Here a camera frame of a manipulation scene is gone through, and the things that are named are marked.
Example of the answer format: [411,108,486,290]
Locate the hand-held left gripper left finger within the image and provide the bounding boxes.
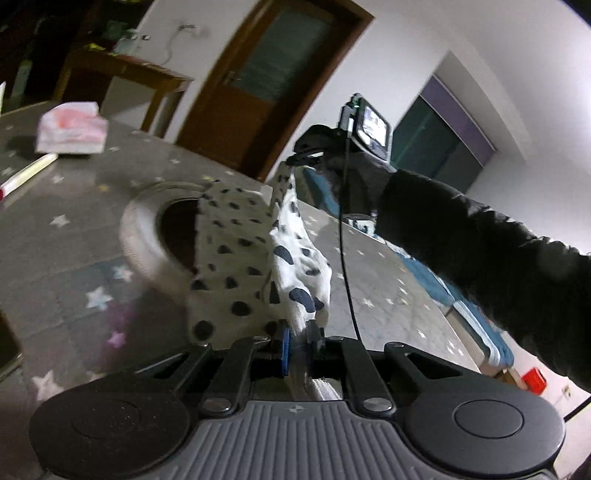
[134,324,293,416]

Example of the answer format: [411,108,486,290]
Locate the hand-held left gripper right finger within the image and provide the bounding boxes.
[305,322,463,418]

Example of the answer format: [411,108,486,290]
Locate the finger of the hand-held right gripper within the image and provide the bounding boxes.
[285,150,325,168]

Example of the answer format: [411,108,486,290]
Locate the white polka dot pants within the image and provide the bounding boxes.
[186,162,333,344]

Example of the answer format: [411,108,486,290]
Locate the person's right forearm black sleeve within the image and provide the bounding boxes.
[373,170,591,408]

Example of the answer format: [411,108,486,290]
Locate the dark window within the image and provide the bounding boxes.
[392,76,496,195]

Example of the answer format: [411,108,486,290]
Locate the brown wooden door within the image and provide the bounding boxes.
[178,0,376,183]

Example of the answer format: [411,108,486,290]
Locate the round black induction cooker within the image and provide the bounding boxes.
[158,199,204,273]

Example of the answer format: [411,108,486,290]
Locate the blue sofa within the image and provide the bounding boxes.
[300,178,514,370]

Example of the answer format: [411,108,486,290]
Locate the brown wooden side table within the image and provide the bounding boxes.
[52,45,194,137]

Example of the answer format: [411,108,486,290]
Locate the red box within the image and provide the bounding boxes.
[524,367,549,396]

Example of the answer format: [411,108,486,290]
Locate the grey star quilted table cover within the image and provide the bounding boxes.
[0,99,485,462]

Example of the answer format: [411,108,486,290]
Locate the pink folded cloth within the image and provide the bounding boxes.
[35,100,110,156]

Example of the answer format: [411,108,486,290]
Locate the white tube with red end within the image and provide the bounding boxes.
[0,154,59,200]

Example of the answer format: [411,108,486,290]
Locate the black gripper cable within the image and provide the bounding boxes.
[337,117,365,343]

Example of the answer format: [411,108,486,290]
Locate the white wall socket with cable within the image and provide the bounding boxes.
[161,22,205,66]

